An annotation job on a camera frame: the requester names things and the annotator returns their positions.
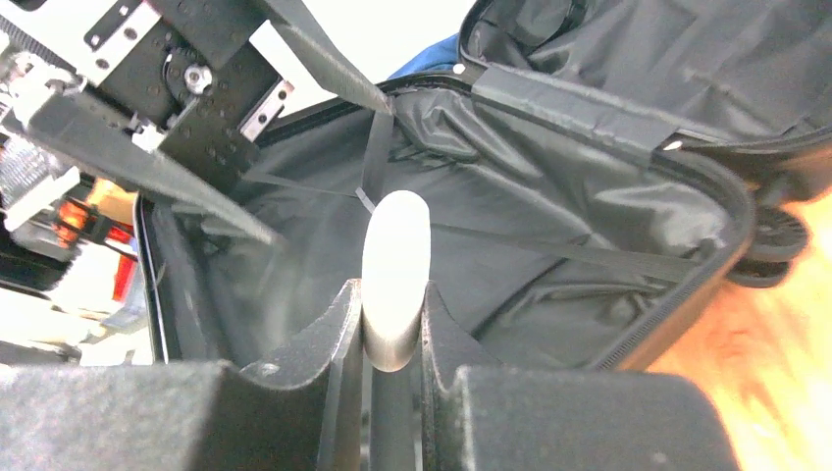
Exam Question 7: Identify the dark blue cloth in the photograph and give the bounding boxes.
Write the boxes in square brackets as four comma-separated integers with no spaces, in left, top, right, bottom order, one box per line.
[389,33,459,79]

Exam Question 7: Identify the black ribbed hard-shell suitcase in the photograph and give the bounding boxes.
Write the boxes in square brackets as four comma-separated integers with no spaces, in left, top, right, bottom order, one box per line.
[139,1,831,373]

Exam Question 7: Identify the white egg-shaped bottle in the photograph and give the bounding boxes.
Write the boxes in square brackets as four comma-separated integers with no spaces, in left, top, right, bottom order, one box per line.
[360,190,432,373]

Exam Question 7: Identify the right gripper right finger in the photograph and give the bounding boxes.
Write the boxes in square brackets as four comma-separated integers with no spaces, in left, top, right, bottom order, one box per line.
[421,284,739,470]

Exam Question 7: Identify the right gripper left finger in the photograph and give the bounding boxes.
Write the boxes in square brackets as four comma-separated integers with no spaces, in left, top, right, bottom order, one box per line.
[1,280,362,470]

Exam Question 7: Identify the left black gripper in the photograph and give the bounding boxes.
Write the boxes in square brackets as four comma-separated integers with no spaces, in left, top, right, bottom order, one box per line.
[1,0,393,243]

